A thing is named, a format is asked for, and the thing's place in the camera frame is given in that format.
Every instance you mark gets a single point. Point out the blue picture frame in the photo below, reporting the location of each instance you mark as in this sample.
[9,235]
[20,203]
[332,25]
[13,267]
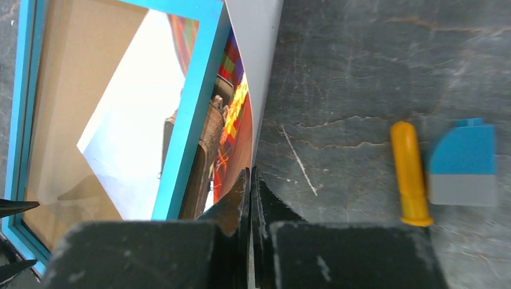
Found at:
[40,165]

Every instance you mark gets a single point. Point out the brown frame stand flap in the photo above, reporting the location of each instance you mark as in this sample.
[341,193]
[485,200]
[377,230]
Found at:
[199,185]

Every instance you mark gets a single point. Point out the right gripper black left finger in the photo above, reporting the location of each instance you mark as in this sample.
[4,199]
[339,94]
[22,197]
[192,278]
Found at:
[208,252]

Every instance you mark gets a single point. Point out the hot air balloon photo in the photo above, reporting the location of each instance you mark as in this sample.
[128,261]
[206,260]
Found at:
[147,70]

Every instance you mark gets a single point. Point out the small blue eraser block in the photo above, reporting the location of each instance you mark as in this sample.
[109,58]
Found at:
[462,167]

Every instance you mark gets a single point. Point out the yellow handled screwdriver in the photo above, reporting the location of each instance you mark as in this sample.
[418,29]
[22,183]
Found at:
[410,175]

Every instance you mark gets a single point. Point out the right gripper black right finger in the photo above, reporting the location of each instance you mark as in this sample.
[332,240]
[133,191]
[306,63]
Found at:
[290,252]

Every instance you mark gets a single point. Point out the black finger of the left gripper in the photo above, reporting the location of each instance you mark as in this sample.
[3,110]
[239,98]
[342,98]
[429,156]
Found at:
[9,271]
[12,207]

